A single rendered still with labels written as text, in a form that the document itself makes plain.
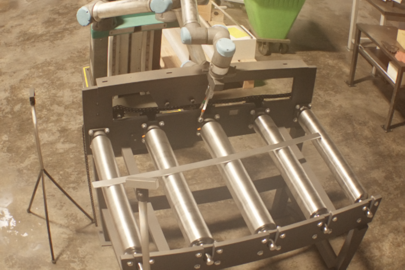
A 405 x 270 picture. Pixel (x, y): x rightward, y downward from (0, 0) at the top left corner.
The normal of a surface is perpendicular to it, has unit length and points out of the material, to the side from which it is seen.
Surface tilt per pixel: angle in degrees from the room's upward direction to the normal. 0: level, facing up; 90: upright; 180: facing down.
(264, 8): 101
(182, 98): 90
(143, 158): 0
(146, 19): 0
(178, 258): 90
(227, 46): 21
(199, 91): 90
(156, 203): 90
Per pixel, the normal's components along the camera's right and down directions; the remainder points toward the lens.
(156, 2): -0.34, 0.50
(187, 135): 0.29, 0.57
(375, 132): 0.07, -0.81
